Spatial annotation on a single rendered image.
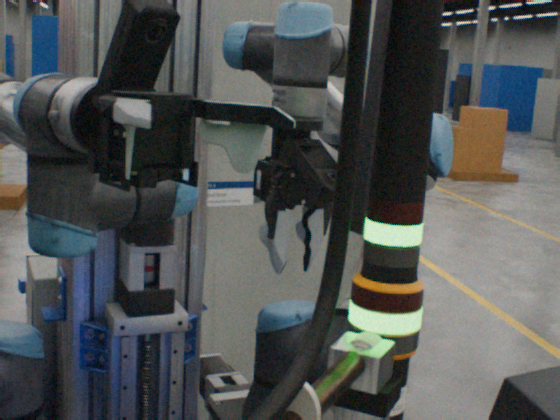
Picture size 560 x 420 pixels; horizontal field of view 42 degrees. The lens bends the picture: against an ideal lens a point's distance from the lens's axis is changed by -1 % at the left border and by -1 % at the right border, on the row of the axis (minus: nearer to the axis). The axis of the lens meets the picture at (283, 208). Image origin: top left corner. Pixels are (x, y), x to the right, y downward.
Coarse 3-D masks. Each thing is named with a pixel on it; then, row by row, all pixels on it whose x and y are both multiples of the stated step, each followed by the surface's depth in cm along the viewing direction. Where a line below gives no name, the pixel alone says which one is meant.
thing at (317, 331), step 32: (352, 0) 33; (352, 32) 33; (352, 64) 33; (352, 96) 34; (352, 128) 34; (352, 160) 34; (352, 192) 34; (320, 288) 35; (320, 320) 34; (320, 352) 33; (288, 384) 31; (256, 416) 29; (320, 416) 32
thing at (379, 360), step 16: (352, 336) 42; (336, 352) 40; (368, 352) 40; (384, 352) 40; (368, 368) 40; (384, 368) 40; (352, 384) 40; (368, 384) 40; (384, 384) 41; (400, 384) 42; (336, 400) 41; (352, 400) 41; (368, 400) 40; (384, 400) 40; (336, 416) 43; (352, 416) 42; (368, 416) 42; (384, 416) 40
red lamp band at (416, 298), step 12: (360, 288) 43; (360, 300) 43; (372, 300) 42; (384, 300) 42; (396, 300) 42; (408, 300) 42; (420, 300) 43; (384, 312) 42; (396, 312) 42; (408, 312) 43
